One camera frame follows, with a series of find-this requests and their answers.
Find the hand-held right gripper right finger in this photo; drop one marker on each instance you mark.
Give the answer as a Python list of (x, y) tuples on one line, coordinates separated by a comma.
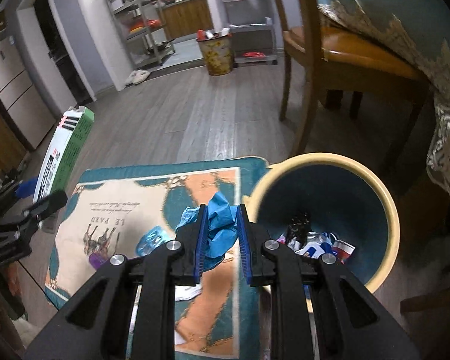
[(243, 243)]

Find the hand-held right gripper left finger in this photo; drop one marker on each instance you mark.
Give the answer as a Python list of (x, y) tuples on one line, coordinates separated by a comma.
[(201, 240)]

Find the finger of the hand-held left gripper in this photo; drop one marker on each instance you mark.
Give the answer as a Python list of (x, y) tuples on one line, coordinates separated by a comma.
[(24, 189), (48, 202)]

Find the blue plastic wrapper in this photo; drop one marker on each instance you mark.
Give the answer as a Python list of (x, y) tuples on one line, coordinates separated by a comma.
[(219, 228)]

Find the white and green paper box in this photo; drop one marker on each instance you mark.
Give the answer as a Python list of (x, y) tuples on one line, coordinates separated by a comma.
[(60, 150)]

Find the black plastic bag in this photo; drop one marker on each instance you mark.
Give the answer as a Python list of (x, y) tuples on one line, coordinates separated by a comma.
[(298, 225)]

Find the blue foil packet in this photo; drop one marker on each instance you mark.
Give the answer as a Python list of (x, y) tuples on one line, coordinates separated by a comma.
[(315, 249)]

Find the teal bin with yellow rim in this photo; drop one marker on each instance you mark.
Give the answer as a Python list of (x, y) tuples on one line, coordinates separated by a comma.
[(322, 195)]

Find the pink and red packet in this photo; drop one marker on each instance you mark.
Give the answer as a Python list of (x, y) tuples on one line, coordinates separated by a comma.
[(343, 249)]

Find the floral trash can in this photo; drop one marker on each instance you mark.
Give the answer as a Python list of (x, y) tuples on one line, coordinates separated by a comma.
[(217, 58)]

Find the white tissue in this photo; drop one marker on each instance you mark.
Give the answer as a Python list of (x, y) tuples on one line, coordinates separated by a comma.
[(189, 292)]

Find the brown wooden cabinet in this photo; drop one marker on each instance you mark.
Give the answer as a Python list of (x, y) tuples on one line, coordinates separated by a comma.
[(0, 138)]

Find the printed teal and orange mat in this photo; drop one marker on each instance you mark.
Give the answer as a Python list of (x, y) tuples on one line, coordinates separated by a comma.
[(108, 210)]

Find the purple packet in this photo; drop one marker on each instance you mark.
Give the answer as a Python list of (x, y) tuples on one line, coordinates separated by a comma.
[(96, 261)]

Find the beige refrigerator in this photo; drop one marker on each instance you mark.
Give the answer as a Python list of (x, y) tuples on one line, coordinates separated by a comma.
[(15, 86)]

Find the white slipper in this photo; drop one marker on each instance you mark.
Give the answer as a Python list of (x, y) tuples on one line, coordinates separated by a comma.
[(132, 79), (142, 75)]

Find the metal shelf rack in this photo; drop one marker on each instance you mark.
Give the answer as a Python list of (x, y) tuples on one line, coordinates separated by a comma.
[(142, 34)]

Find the white trolley rack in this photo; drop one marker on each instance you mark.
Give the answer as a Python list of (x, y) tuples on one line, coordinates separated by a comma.
[(247, 26)]

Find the wooden chair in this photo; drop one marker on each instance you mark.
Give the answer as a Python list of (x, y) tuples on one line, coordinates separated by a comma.
[(345, 48)]

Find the wooden kitchen cabinet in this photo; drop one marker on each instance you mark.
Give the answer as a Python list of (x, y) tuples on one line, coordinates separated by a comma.
[(187, 15)]

